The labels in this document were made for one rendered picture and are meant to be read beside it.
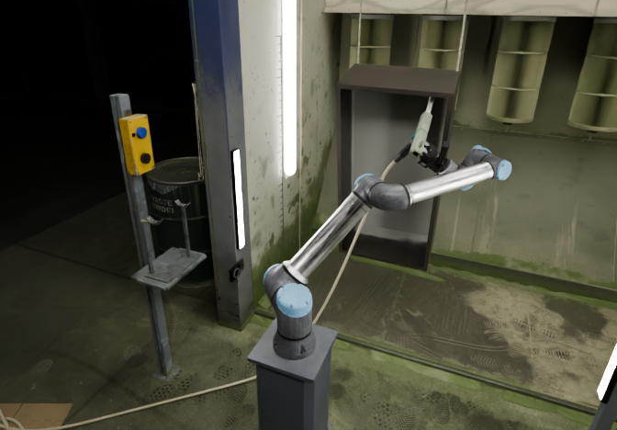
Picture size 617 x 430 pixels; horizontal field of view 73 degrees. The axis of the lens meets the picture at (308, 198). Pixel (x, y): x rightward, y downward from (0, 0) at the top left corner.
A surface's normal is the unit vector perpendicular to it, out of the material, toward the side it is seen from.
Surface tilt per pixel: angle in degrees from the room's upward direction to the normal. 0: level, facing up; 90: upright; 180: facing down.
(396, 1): 90
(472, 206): 57
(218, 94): 90
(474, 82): 90
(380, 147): 102
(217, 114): 90
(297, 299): 5
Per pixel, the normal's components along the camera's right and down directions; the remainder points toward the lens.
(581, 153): -0.31, -0.18
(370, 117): -0.36, 0.55
